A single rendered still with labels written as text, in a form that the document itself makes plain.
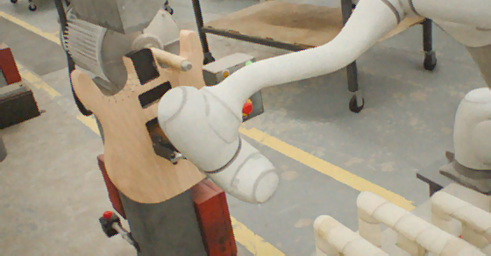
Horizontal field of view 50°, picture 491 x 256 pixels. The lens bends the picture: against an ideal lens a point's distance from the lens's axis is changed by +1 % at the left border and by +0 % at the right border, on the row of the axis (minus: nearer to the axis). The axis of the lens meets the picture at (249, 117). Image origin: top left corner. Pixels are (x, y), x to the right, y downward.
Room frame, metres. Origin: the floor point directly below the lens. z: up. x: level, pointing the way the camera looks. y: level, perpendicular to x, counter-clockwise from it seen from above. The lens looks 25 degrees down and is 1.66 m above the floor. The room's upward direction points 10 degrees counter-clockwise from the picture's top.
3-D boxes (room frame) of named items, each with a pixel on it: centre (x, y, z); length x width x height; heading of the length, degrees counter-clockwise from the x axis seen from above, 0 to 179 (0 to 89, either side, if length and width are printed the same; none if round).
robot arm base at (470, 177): (1.38, -0.67, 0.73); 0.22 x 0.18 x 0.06; 25
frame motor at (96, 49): (1.59, 0.34, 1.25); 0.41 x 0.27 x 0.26; 32
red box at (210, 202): (1.72, 0.25, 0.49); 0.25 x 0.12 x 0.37; 32
